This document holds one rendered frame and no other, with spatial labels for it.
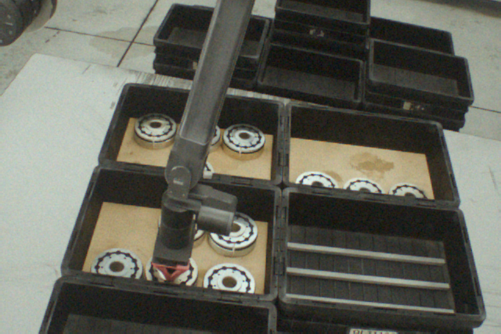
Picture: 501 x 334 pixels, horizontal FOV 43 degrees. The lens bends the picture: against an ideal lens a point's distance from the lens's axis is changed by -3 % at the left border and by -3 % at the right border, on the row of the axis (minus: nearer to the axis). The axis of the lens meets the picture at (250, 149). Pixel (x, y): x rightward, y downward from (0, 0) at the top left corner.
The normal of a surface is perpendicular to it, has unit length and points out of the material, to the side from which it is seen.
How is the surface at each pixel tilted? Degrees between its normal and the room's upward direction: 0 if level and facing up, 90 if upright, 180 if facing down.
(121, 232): 0
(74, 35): 0
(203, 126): 59
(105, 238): 0
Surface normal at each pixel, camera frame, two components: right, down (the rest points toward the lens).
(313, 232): 0.11, -0.75
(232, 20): -0.06, 0.31
